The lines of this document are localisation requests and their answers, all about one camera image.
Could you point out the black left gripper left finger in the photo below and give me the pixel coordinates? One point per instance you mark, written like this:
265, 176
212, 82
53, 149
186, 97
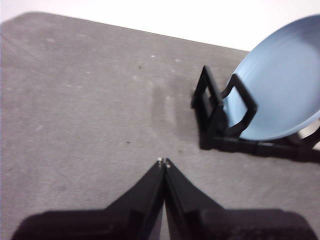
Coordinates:
120, 220

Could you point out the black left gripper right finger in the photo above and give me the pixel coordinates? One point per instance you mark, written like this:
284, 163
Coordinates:
205, 220

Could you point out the blue plate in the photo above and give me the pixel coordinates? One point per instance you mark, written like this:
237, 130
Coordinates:
280, 75

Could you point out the black plate rack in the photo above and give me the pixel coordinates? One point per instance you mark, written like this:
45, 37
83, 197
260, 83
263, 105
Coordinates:
225, 145

